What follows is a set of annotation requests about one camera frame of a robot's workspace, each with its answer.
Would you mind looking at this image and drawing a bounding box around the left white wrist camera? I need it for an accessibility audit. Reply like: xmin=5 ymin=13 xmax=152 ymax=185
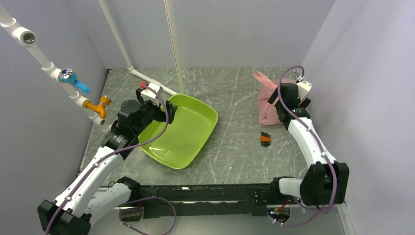
xmin=139 ymin=82 xmax=163 ymax=106

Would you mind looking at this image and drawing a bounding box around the orange faucet tap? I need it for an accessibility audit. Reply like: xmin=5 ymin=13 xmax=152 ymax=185
xmin=83 ymin=95 xmax=112 ymax=119

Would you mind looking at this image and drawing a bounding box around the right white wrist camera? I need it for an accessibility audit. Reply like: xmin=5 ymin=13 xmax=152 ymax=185
xmin=296 ymin=79 xmax=312 ymax=100

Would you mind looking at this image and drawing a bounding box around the white PVC pipe frame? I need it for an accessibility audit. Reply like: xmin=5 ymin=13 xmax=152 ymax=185
xmin=0 ymin=0 xmax=175 ymax=131

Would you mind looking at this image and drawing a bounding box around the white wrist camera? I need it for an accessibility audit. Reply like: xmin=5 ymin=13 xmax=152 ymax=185
xmin=139 ymin=82 xmax=163 ymax=106
xmin=296 ymin=79 xmax=312 ymax=100

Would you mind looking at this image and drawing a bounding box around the pink plastic bag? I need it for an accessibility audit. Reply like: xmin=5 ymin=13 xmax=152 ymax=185
xmin=253 ymin=70 xmax=282 ymax=126

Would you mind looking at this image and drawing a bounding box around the beige vertical pole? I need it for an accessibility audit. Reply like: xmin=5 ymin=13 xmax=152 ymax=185
xmin=164 ymin=0 xmax=185 ymax=94

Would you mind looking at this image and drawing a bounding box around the green plastic tray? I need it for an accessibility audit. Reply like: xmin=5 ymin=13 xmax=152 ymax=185
xmin=140 ymin=94 xmax=219 ymax=169

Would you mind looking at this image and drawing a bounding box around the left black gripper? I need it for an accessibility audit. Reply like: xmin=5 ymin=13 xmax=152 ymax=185
xmin=134 ymin=89 xmax=177 ymax=136

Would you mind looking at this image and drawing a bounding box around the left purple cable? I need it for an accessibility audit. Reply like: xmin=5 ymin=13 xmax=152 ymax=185
xmin=44 ymin=85 xmax=177 ymax=235

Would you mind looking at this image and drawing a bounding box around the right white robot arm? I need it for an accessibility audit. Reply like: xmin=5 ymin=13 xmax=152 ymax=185
xmin=268 ymin=83 xmax=349 ymax=208

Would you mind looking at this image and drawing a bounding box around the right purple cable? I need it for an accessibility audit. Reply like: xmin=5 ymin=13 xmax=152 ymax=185
xmin=268 ymin=66 xmax=339 ymax=228

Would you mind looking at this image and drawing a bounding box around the orange black hex key set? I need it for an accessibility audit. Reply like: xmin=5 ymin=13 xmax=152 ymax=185
xmin=260 ymin=132 xmax=272 ymax=147

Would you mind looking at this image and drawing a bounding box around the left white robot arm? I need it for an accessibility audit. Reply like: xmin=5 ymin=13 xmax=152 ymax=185
xmin=37 ymin=86 xmax=178 ymax=235

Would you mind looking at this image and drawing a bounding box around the blue valve tap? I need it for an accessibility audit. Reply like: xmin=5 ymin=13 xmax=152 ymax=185
xmin=58 ymin=68 xmax=91 ymax=94

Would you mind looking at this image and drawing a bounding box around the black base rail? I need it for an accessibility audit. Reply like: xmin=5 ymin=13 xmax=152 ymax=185
xmin=120 ymin=184 xmax=291 ymax=223

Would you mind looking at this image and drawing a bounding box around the purple cable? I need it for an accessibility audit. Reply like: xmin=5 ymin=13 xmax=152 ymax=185
xmin=44 ymin=85 xmax=177 ymax=235
xmin=268 ymin=66 xmax=339 ymax=228

